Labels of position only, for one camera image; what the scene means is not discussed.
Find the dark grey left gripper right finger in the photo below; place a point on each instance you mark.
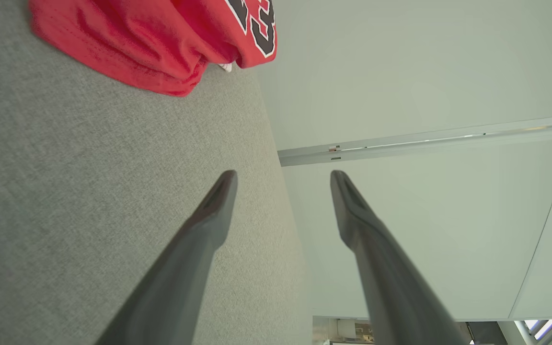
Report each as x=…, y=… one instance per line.
x=396, y=297

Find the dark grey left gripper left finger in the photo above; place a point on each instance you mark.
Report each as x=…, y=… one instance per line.
x=175, y=287

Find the red basketball jersey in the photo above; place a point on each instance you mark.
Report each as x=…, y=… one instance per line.
x=137, y=43

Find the grey aluminium partition post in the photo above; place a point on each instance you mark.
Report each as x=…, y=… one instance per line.
x=400, y=143

